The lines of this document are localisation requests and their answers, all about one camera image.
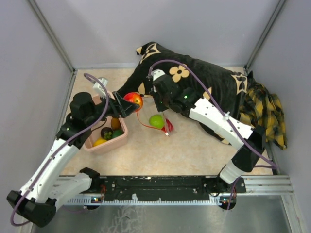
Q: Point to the red yellow toy apple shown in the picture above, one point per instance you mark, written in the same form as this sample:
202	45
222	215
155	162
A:
134	98

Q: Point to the brown toy kiwi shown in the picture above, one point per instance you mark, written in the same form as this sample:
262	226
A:
115	124

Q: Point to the clear zip bag red zipper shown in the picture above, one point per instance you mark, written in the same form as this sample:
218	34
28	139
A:
149	117

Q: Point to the yellow toy lemon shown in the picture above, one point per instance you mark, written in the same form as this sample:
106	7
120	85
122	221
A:
99	142

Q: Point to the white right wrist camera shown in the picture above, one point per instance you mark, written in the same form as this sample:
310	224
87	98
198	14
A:
155	74

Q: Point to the green toy lime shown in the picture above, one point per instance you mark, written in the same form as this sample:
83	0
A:
117	133

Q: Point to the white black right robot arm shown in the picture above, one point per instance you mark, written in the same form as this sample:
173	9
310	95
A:
248	141

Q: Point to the yellow plaid shirt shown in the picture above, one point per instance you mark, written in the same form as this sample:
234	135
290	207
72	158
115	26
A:
260	107

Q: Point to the pink plastic basket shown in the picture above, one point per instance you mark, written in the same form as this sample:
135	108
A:
109	145

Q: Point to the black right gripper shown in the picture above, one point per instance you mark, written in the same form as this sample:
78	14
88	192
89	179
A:
155	94

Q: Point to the aluminium frame rail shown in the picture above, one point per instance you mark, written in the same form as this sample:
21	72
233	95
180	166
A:
253	185

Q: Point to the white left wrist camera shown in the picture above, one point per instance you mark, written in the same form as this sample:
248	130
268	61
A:
98	86

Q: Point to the green toy pear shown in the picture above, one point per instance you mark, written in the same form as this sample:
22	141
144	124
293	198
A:
156	121

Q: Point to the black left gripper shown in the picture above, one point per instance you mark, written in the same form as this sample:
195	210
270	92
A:
120	107

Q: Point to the red toy pepper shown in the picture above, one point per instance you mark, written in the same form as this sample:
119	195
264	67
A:
168	127

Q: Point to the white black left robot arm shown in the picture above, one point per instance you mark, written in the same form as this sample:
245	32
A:
38	200

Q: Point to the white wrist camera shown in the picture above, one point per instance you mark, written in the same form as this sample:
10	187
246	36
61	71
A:
98	86
155	74

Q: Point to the black floral pillow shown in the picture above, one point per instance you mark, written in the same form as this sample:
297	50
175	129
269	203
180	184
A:
227	87

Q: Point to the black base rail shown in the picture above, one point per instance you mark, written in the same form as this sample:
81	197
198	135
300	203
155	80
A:
164	188

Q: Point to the dark purple toy fruit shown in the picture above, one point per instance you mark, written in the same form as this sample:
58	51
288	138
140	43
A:
106	133

